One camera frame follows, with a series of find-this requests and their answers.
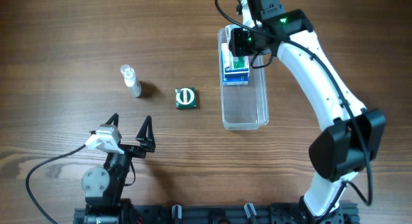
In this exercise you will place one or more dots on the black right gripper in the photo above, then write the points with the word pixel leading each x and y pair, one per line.
pixel 240 42

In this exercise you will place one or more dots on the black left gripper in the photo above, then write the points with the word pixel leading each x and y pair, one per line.
pixel 131 148

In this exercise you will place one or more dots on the white green medicine box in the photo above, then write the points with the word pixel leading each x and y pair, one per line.
pixel 228 30

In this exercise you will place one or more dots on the white Hansaplast plaster box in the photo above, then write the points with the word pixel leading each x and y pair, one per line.
pixel 234 66

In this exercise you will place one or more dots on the blue lozenge box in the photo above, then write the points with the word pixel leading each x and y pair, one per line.
pixel 234 81

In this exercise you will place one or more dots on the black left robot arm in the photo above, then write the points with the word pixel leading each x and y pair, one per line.
pixel 103 186

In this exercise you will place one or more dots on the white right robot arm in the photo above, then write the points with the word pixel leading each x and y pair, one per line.
pixel 350 133

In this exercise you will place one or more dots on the clear plastic container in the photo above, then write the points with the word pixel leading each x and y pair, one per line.
pixel 244 107

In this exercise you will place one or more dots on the white spray bottle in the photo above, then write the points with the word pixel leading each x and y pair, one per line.
pixel 131 80

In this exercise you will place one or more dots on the green Zam-Buk box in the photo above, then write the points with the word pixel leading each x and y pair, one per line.
pixel 185 98

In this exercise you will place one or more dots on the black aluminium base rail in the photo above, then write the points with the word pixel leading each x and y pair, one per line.
pixel 275 213

